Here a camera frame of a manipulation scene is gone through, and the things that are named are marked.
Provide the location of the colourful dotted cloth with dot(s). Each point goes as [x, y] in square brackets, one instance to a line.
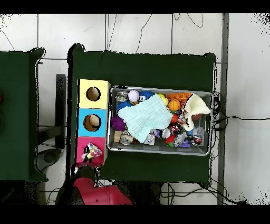
[93, 151]

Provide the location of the blue spiky rubber ball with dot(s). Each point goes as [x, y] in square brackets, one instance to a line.
[146, 94]
[123, 105]

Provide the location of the black upright panel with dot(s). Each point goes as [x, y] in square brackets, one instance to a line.
[60, 105]

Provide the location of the mint green waffle cloth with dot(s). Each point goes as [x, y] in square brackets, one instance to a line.
[145, 118]

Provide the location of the purple spiky rubber toy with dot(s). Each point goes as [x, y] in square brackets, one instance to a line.
[118, 123]

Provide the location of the orange toy basketball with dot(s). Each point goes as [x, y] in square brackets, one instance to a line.
[174, 105]

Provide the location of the white toy baseball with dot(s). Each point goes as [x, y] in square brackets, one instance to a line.
[133, 95]

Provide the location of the crushed silver can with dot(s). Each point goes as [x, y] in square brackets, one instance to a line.
[121, 96]

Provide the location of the cream knitted cloth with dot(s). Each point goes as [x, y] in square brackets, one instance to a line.
[196, 103]

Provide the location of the wooden box with three holes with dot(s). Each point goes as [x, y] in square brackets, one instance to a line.
[101, 131]

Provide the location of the orange plastic building block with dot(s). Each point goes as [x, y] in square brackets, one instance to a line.
[178, 96]

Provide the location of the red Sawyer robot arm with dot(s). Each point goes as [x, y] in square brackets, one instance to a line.
[101, 194]

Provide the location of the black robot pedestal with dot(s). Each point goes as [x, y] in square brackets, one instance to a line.
[147, 194]

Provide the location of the dark green side table cloth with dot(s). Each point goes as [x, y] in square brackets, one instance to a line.
[16, 116]

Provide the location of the grey round floor object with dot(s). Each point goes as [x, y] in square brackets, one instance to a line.
[49, 157]

